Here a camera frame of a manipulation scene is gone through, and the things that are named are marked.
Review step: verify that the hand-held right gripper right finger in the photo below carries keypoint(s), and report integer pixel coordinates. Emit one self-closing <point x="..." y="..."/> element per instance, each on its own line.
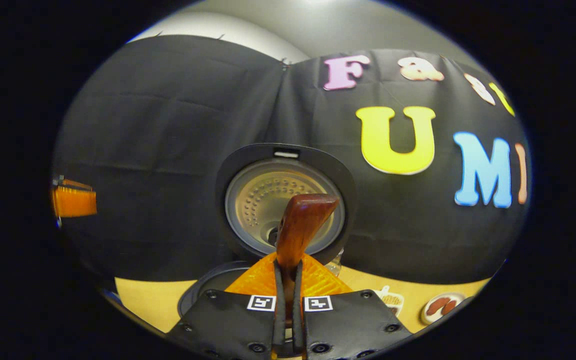
<point x="299" y="320"/>

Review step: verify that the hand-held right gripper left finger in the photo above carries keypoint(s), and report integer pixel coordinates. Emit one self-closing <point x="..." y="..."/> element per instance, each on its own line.
<point x="280" y="320"/>

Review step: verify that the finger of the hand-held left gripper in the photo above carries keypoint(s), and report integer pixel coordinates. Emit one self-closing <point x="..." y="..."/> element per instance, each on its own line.
<point x="73" y="202"/>

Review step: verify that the brown wooden spoon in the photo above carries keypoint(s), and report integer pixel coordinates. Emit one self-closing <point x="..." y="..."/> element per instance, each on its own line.
<point x="300" y="220"/>

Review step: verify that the grey silver rice cooker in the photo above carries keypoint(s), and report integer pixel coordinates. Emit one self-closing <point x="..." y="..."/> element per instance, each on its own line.
<point x="258" y="200"/>

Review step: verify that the small glass bottle red label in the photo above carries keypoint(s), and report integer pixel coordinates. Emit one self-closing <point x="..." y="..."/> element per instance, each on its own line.
<point x="335" y="265"/>

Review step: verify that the white divided dish with beans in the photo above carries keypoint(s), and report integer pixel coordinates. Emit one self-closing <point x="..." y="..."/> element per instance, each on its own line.
<point x="392" y="300"/>

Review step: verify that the black backdrop cloth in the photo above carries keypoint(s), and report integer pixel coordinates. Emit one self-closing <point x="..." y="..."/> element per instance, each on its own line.
<point x="158" y="150"/>

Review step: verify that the red meat slice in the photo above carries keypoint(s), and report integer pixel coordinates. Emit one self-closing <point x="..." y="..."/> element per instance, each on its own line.
<point x="450" y="304"/>
<point x="434" y="306"/>

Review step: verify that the white round plate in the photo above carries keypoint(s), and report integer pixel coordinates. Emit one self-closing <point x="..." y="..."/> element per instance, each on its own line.
<point x="460" y="300"/>

